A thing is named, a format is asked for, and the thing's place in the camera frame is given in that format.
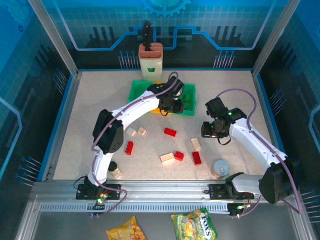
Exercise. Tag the cream knife block pink top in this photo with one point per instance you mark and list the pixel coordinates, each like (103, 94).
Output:
(151, 65)

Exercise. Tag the small red lego brick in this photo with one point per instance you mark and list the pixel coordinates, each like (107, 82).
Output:
(179, 155)

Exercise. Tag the aluminium mounting rail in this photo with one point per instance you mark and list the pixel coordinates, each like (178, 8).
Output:
(162, 192)

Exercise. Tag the white square lego brick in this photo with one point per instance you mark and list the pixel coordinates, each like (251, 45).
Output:
(131, 131)
(141, 131)

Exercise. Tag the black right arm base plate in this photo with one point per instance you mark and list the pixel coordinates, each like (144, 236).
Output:
(217, 191)

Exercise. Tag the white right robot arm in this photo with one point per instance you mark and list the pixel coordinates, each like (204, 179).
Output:
(250, 140)

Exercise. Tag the green lego brick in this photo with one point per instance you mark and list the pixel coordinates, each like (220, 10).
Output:
(188, 98)

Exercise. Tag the white large lego brick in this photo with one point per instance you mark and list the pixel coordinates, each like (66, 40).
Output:
(167, 158)

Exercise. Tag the aluminium frame post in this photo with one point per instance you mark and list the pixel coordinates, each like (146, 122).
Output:
(275, 37)
(53, 37)

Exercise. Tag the silver tin can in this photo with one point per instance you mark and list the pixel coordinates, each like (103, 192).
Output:
(220, 169)

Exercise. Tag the green plastic storage bin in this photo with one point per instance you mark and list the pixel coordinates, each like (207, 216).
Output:
(191, 110)
(137, 90)

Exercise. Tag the small jar black lid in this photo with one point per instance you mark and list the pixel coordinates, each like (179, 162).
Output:
(113, 167)

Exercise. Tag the white long lego brick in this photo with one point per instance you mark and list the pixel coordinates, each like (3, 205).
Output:
(195, 144)

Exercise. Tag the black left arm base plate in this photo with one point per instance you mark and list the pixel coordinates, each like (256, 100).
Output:
(112, 187)

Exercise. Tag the yellow snack bag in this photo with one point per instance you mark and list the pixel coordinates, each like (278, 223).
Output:
(126, 231)

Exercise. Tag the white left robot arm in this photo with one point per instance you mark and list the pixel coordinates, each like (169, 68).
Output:
(135, 110)

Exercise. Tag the green candy bag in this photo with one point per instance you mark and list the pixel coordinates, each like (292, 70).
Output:
(195, 225)

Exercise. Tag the yellow plastic storage bin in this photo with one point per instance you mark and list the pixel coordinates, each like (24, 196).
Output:
(155, 110)

